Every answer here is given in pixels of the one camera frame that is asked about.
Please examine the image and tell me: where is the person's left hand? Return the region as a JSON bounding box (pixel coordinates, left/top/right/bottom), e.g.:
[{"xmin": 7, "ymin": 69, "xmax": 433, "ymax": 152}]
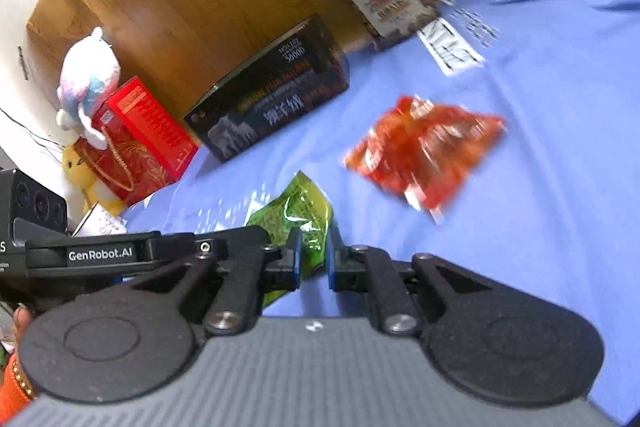
[{"xmin": 11, "ymin": 307, "xmax": 35, "ymax": 345}]

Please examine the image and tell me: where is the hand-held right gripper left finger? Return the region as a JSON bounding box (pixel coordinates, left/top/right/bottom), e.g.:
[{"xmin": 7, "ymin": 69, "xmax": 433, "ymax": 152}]
[{"xmin": 115, "ymin": 229, "xmax": 303, "ymax": 338}]

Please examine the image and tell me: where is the black cardboard box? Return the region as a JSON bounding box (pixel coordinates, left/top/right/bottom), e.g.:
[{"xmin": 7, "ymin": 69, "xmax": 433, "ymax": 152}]
[{"xmin": 184, "ymin": 14, "xmax": 351, "ymax": 164}]

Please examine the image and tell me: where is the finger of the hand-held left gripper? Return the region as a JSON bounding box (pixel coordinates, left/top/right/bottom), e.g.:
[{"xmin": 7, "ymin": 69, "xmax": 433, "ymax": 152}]
[{"xmin": 197, "ymin": 226, "xmax": 272, "ymax": 252}]

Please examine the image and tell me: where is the pink blue plush toy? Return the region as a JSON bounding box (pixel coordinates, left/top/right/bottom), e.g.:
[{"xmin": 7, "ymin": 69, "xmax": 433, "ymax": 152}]
[{"xmin": 55, "ymin": 27, "xmax": 121, "ymax": 150}]

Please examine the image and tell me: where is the blue bedsheet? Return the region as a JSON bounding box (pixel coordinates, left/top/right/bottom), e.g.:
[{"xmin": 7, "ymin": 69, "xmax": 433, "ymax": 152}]
[{"xmin": 125, "ymin": 0, "xmax": 640, "ymax": 427}]

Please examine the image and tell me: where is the gold bead bracelet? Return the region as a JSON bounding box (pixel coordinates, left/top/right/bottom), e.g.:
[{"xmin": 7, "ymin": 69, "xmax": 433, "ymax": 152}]
[{"xmin": 12, "ymin": 363, "xmax": 35, "ymax": 399}]

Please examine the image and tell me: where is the red box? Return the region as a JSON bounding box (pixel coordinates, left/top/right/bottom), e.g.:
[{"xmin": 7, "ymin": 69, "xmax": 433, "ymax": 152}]
[{"xmin": 102, "ymin": 76, "xmax": 199, "ymax": 188}]

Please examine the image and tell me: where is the green snack packet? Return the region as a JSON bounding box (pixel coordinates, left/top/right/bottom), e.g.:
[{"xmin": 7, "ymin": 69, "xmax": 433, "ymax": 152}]
[{"xmin": 245, "ymin": 171, "xmax": 335, "ymax": 280}]

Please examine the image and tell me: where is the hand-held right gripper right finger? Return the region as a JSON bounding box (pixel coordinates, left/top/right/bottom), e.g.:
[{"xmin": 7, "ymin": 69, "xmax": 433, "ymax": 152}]
[{"xmin": 326, "ymin": 224, "xmax": 501, "ymax": 336}]

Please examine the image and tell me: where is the red snack packet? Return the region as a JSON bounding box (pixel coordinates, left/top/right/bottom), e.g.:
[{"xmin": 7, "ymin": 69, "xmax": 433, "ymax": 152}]
[{"xmin": 344, "ymin": 94, "xmax": 508, "ymax": 225}]

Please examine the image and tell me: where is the yellow plush toy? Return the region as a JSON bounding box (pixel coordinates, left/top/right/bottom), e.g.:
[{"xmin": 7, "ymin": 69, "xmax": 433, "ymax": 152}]
[{"xmin": 61, "ymin": 144, "xmax": 126, "ymax": 215}]

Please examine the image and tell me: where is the person's left forearm orange sleeve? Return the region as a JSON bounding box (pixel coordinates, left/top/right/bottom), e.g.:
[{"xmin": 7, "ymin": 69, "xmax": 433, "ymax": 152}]
[{"xmin": 0, "ymin": 352, "xmax": 36, "ymax": 418}]

